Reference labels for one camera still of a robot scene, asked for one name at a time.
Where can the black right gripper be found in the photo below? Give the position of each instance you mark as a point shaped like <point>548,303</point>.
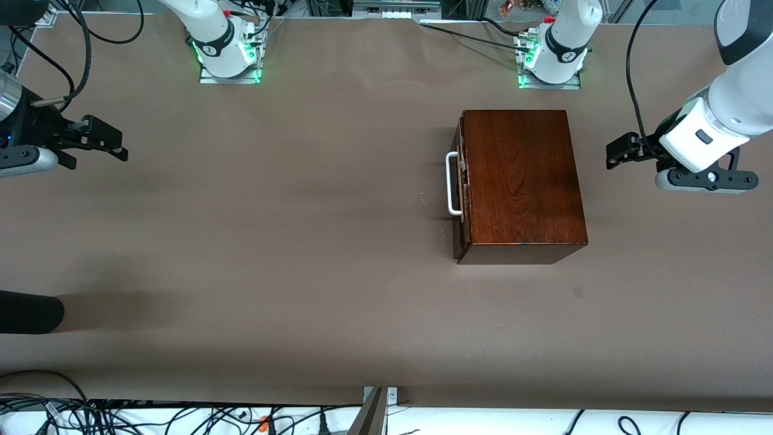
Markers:
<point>37,128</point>

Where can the small metal bracket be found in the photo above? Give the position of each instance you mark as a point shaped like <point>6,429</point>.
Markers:
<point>392,394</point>

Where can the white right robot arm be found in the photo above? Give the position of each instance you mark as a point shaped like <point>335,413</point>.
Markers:
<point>208,30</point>

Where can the dark brown wooden cabinet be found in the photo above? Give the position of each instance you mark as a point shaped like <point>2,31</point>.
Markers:
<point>519,181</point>

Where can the dark diagonal bar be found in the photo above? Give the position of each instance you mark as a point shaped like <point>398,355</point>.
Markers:
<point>369,417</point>

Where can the orange connector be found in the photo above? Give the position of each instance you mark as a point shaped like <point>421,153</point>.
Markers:
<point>264,423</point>

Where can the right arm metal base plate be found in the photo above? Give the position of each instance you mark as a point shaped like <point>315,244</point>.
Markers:
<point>223,80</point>

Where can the white power strip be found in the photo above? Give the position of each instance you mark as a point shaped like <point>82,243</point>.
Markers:
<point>395,8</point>

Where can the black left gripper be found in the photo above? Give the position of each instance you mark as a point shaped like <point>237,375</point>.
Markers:
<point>646,150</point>

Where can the black cylinder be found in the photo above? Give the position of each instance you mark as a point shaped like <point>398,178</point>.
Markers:
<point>27,312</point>

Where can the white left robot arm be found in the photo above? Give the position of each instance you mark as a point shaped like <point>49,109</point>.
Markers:
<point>743,90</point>

